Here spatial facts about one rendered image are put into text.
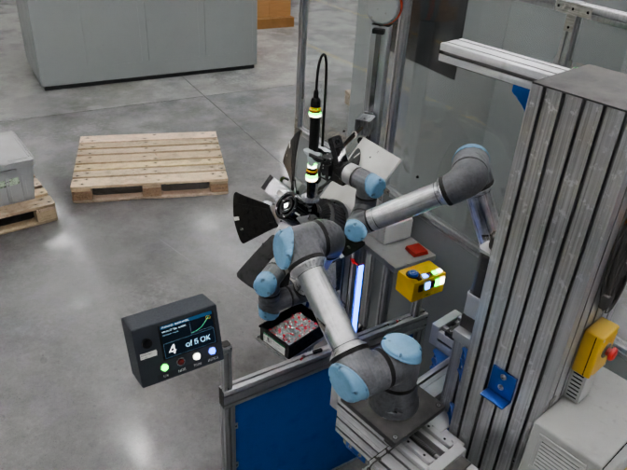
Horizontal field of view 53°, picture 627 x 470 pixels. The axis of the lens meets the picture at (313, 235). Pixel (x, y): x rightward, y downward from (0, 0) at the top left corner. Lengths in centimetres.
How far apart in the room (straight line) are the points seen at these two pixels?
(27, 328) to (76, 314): 28
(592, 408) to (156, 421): 213
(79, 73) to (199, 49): 142
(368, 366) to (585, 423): 56
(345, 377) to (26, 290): 293
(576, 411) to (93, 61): 670
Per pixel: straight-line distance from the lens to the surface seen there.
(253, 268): 251
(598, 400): 186
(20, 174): 491
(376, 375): 173
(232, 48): 816
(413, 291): 239
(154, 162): 541
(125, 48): 774
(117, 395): 346
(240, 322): 381
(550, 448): 176
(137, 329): 185
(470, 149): 206
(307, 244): 180
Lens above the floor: 243
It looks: 32 degrees down
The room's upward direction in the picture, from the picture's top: 3 degrees clockwise
